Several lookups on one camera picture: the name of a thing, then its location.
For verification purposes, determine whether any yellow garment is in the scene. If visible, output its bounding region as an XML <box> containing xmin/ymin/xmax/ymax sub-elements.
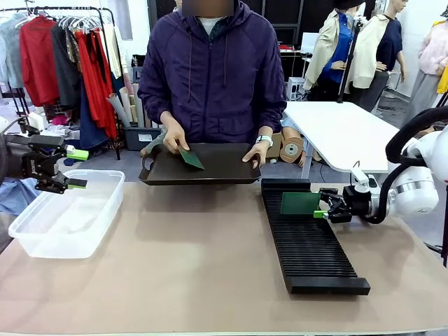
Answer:
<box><xmin>436</xmin><ymin>62</ymin><xmax>448</xmax><ymax>95</ymax></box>

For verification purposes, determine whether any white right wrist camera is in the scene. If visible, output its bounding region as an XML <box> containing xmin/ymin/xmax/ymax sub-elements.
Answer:
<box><xmin>350</xmin><ymin>169</ymin><xmax>379</xmax><ymax>192</ymax></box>

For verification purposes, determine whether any mannequin pink top grey skirt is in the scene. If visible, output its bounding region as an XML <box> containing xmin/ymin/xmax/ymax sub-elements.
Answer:
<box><xmin>400</xmin><ymin>20</ymin><xmax>448</xmax><ymax>136</ymax></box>

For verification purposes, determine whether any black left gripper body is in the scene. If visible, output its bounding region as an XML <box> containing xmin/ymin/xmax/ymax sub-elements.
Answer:
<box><xmin>22</xmin><ymin>148</ymin><xmax>60</xmax><ymax>187</ymax></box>

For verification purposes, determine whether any grey blue hanging shirt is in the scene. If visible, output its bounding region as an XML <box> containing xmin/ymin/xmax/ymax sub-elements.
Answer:
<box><xmin>0</xmin><ymin>13</ymin><xmax>24</xmax><ymax>90</ymax></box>

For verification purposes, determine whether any black metal clothes rack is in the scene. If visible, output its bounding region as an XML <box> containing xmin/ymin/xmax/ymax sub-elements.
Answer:
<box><xmin>0</xmin><ymin>6</ymin><xmax>123</xmax><ymax>161</ymax></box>

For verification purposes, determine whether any black slotted PCB rack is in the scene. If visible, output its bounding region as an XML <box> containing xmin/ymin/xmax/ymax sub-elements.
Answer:
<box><xmin>260</xmin><ymin>178</ymin><xmax>371</xmax><ymax>295</ymax></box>

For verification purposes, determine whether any mannequin torso green shirt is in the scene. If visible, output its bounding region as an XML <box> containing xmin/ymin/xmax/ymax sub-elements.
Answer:
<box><xmin>140</xmin><ymin>134</ymin><xmax>165</xmax><ymax>158</ymax></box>

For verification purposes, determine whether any person's left hand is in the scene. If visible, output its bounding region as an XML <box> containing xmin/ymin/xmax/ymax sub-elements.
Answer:
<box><xmin>241</xmin><ymin>141</ymin><xmax>271</xmax><ymax>169</ymax></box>

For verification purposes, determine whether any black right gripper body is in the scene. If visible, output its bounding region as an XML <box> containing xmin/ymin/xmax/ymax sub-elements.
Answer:
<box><xmin>343</xmin><ymin>185</ymin><xmax>372</xmax><ymax>217</ymax></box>

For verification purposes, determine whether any person in purple jacket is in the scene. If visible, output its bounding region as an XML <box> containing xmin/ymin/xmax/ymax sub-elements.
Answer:
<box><xmin>137</xmin><ymin>0</ymin><xmax>288</xmax><ymax>148</ymax></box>

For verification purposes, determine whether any black tripod pole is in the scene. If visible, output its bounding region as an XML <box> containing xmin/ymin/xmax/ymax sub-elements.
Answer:
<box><xmin>337</xmin><ymin>16</ymin><xmax>365</xmax><ymax>104</ymax></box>

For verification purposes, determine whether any person's right hand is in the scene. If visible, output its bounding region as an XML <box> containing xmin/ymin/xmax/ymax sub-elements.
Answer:
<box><xmin>160</xmin><ymin>116</ymin><xmax>192</xmax><ymax>155</ymax></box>

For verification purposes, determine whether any red hanging jacket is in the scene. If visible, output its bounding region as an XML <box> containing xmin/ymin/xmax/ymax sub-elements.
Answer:
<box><xmin>19</xmin><ymin>15</ymin><xmax>60</xmax><ymax>108</ymax></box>

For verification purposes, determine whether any navy hanging garment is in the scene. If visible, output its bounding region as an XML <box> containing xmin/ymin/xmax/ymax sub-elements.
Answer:
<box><xmin>79</xmin><ymin>82</ymin><xmax>110</xmax><ymax>152</ymax></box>

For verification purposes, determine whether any brown mannequin torso base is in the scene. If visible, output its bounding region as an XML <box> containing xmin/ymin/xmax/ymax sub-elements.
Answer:
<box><xmin>279</xmin><ymin>125</ymin><xmax>306</xmax><ymax>165</ymax></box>

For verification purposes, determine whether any mannequin beige coat blue shirt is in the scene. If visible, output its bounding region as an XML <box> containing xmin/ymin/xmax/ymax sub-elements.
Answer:
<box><xmin>303</xmin><ymin>0</ymin><xmax>355</xmax><ymax>103</ymax></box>

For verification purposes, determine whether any blue cloth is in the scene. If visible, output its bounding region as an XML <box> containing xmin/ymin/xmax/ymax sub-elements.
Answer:
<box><xmin>0</xmin><ymin>177</ymin><xmax>41</xmax><ymax>216</ymax></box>

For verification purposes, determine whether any red hanging dress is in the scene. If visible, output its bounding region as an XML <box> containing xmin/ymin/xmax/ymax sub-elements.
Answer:
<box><xmin>74</xmin><ymin>29</ymin><xmax>119</xmax><ymax>139</ymax></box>

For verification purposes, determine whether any clear plastic storage box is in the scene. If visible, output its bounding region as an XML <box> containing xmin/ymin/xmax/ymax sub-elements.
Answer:
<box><xmin>8</xmin><ymin>169</ymin><xmax>126</xmax><ymax>260</ymax></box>

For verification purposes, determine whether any person's left forearm purple sleeve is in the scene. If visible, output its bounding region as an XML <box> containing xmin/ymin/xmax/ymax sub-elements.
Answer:
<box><xmin>258</xmin><ymin>94</ymin><xmax>288</xmax><ymax>138</ymax></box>

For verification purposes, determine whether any white plastic crate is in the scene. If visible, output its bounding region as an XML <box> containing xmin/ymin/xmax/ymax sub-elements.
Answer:
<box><xmin>286</xmin><ymin>76</ymin><xmax>306</xmax><ymax>103</ymax></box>

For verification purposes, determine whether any cream paper roll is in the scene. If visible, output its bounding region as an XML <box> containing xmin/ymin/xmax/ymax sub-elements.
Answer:
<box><xmin>118</xmin><ymin>86</ymin><xmax>136</xmax><ymax>123</ymax></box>

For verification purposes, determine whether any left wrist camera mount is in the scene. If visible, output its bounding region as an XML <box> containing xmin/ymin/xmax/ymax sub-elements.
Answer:
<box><xmin>27</xmin><ymin>134</ymin><xmax>67</xmax><ymax>152</ymax></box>

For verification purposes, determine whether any light grey paper roll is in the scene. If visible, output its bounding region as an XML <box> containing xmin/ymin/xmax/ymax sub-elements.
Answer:
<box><xmin>132</xmin><ymin>81</ymin><xmax>146</xmax><ymax>129</ymax></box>

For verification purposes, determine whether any cream hanging garment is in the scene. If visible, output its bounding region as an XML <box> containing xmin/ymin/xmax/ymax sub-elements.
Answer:
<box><xmin>100</xmin><ymin>23</ymin><xmax>129</xmax><ymax>80</ymax></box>

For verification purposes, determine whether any green PCB board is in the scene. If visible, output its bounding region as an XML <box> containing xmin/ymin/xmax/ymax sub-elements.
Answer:
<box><xmin>177</xmin><ymin>146</ymin><xmax>207</xmax><ymax>172</ymax></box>
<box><xmin>281</xmin><ymin>191</ymin><xmax>321</xmax><ymax>216</ymax></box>

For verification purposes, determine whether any white table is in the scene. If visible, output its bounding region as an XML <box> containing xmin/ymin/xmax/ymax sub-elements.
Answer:
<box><xmin>282</xmin><ymin>101</ymin><xmax>400</xmax><ymax>180</ymax></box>

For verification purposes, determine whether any dark grey hanging garment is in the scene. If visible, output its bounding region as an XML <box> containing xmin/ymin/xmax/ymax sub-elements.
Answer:
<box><xmin>51</xmin><ymin>23</ymin><xmax>83</xmax><ymax>108</ymax></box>

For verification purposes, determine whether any grey storage bin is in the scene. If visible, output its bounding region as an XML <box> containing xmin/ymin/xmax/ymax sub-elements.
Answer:
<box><xmin>123</xmin><ymin>126</ymin><xmax>165</xmax><ymax>152</ymax></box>

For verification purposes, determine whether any dark brown serving tray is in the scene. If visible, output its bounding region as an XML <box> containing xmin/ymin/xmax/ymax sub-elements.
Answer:
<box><xmin>138</xmin><ymin>141</ymin><xmax>263</xmax><ymax>187</ymax></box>

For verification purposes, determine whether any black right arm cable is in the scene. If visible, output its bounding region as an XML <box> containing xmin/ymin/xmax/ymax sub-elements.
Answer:
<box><xmin>356</xmin><ymin>106</ymin><xmax>448</xmax><ymax>225</ymax></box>

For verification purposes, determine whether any mannequin cream jacket navy shirt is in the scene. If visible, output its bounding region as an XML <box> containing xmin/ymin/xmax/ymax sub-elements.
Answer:
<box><xmin>351</xmin><ymin>0</ymin><xmax>407</xmax><ymax>112</ymax></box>

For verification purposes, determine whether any person's right forearm purple sleeve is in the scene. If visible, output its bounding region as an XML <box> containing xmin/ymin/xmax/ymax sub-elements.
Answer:
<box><xmin>137</xmin><ymin>80</ymin><xmax>176</xmax><ymax>127</ymax></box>

